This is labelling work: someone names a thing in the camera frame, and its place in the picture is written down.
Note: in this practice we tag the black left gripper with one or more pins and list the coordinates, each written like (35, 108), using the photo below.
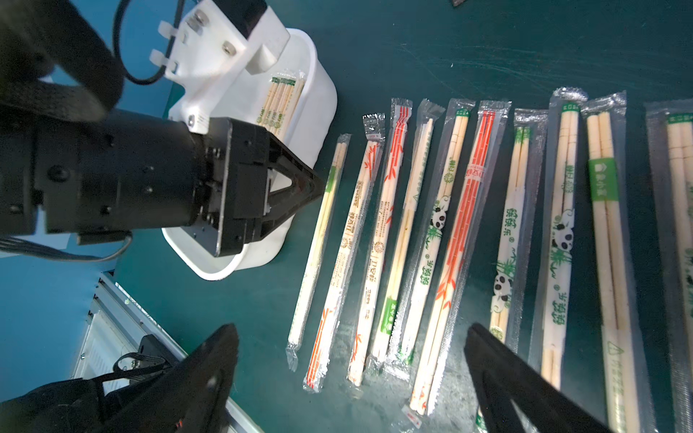
(130, 171)

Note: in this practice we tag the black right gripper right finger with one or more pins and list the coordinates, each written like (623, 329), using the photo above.
(505, 385)

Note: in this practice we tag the chopsticks pair twelfth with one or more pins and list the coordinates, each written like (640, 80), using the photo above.
(317, 248)

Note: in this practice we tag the chopsticks pair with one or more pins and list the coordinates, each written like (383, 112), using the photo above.
(530, 133)
(491, 114)
(428, 236)
(669, 132)
(428, 113)
(627, 387)
(549, 328)

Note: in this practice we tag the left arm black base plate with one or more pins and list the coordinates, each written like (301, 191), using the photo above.
(150, 359)

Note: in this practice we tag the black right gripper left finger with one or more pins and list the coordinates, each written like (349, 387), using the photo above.
(188, 397)

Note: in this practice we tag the chopsticks red print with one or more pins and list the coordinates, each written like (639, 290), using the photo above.
(374, 125)

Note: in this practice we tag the chopsticks pair eleventh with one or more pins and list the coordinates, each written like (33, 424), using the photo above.
(400, 114)

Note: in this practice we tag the white plastic storage box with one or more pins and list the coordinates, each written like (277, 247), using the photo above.
(304, 136)

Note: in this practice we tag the front aluminium mounting rail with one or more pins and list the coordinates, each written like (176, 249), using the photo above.
(114, 326)

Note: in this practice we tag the wrapped chopsticks panda print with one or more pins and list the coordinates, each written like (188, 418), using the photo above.
(281, 101)

